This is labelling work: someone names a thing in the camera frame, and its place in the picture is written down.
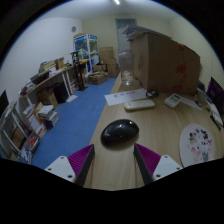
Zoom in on grey door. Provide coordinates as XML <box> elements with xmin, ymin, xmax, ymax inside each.
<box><xmin>115</xmin><ymin>17</ymin><xmax>138</xmax><ymax>53</ymax></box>

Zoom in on dark computer monitor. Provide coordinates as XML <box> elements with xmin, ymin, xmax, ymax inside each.
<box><xmin>205</xmin><ymin>77</ymin><xmax>224</xmax><ymax>116</ymax></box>

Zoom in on open white notebook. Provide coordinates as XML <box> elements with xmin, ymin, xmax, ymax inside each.
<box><xmin>207</xmin><ymin>99</ymin><xmax>224</xmax><ymax>128</ymax></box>

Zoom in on stacked cardboard boxes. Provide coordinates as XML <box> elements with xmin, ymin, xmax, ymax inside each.
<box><xmin>98</xmin><ymin>46</ymin><xmax>120</xmax><ymax>79</ymax></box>

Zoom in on pile of books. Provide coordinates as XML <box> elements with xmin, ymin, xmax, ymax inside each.
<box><xmin>37</xmin><ymin>104</ymin><xmax>59</xmax><ymax>129</ymax></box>

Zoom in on white remote control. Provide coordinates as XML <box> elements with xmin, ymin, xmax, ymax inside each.
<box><xmin>123</xmin><ymin>98</ymin><xmax>156</xmax><ymax>112</ymax></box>

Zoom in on round white printed mouse pad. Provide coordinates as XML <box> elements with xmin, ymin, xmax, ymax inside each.
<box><xmin>179</xmin><ymin>123</ymin><xmax>216</xmax><ymax>168</ymax></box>

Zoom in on black coiled cable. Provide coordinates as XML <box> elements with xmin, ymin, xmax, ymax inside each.
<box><xmin>145</xmin><ymin>89</ymin><xmax>159</xmax><ymax>99</ymax></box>

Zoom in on white bookshelf unit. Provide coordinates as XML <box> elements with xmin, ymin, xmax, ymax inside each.
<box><xmin>0</xmin><ymin>99</ymin><xmax>48</xmax><ymax>164</ymax></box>

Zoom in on black metal stand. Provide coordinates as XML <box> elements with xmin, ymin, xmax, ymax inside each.
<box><xmin>70</xmin><ymin>50</ymin><xmax>88</xmax><ymax>92</ymax></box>

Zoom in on white remote with display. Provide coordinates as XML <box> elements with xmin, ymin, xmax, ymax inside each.
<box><xmin>163</xmin><ymin>93</ymin><xmax>183</xmax><ymax>109</ymax></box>

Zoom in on black marker pen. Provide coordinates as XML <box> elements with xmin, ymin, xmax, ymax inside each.
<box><xmin>209</xmin><ymin>114</ymin><xmax>223</xmax><ymax>132</ymax></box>

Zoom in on large cardboard box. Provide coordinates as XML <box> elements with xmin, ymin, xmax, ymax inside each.
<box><xmin>129</xmin><ymin>32</ymin><xmax>201</xmax><ymax>96</ymax></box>

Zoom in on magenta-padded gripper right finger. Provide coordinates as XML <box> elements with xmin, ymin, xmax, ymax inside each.
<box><xmin>133</xmin><ymin>143</ymin><xmax>184</xmax><ymax>186</ymax></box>

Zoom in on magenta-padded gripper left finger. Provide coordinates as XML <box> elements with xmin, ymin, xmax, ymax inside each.
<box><xmin>44</xmin><ymin>143</ymin><xmax>96</xmax><ymax>188</ymax></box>

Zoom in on blue white display cabinet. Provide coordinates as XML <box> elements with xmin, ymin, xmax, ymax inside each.
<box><xmin>73</xmin><ymin>33</ymin><xmax>100</xmax><ymax>74</ymax></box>

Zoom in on small cardboard box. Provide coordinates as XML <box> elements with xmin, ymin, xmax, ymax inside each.
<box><xmin>37</xmin><ymin>87</ymin><xmax>59</xmax><ymax>108</ymax></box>

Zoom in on open cardboard box with items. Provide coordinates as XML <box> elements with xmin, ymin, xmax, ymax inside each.
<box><xmin>87</xmin><ymin>71</ymin><xmax>110</xmax><ymax>86</ymax></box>

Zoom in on black computer mouse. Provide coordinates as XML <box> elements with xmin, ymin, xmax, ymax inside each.
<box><xmin>100</xmin><ymin>118</ymin><xmax>140</xmax><ymax>148</ymax></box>

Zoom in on white paper sheet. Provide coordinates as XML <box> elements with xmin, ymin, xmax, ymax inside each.
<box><xmin>181</xmin><ymin>96</ymin><xmax>203</xmax><ymax>112</ymax></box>
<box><xmin>104</xmin><ymin>87</ymin><xmax>148</xmax><ymax>107</ymax></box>

